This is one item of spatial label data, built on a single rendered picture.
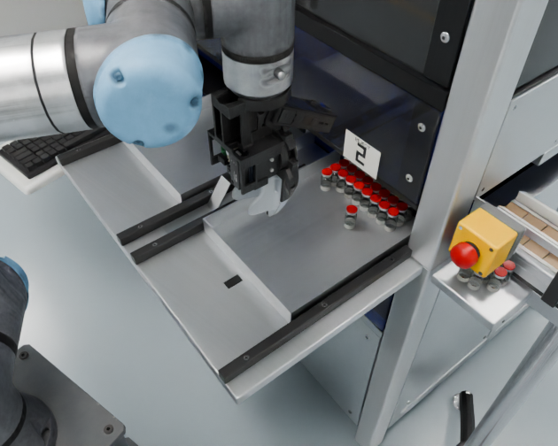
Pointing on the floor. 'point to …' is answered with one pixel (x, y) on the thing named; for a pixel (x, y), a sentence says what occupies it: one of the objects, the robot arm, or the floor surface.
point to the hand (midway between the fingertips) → (273, 205)
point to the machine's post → (451, 185)
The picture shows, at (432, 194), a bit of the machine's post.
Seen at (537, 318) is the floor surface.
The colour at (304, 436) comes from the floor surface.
